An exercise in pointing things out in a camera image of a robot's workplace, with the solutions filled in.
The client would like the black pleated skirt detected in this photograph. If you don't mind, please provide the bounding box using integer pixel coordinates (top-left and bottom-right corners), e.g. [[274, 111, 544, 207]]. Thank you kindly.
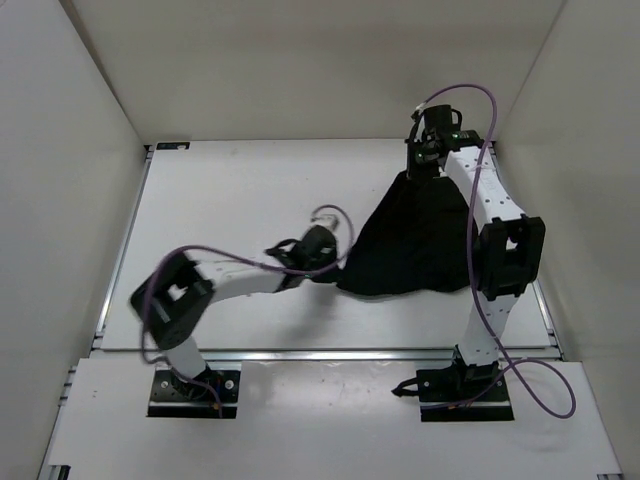
[[337, 171, 470, 297]]

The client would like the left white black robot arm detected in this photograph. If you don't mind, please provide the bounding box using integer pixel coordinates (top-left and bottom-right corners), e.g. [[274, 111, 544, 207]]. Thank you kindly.
[[129, 215, 339, 402]]

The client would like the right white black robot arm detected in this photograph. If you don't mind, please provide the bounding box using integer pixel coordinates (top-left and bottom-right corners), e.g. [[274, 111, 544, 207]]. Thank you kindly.
[[393, 105, 546, 415]]

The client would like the left blue corner label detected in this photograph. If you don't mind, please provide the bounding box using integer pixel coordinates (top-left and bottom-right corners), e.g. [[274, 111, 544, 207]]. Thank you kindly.
[[155, 142, 190, 151]]

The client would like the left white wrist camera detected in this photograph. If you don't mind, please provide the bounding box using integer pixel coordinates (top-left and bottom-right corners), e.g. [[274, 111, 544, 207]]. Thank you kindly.
[[311, 213, 340, 232]]

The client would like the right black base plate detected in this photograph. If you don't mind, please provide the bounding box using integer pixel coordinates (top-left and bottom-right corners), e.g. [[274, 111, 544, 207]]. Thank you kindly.
[[416, 366, 515, 423]]

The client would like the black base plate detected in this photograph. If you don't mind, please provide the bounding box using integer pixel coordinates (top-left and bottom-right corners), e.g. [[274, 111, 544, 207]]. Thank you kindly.
[[147, 362, 241, 420], [416, 366, 515, 423]]

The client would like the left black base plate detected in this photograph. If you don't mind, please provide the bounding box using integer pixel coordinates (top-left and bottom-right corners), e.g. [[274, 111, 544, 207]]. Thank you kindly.
[[147, 362, 241, 420]]

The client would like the aluminium table frame rail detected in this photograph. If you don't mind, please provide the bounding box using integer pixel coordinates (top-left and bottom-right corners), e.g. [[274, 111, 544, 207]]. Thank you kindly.
[[90, 346, 561, 362]]

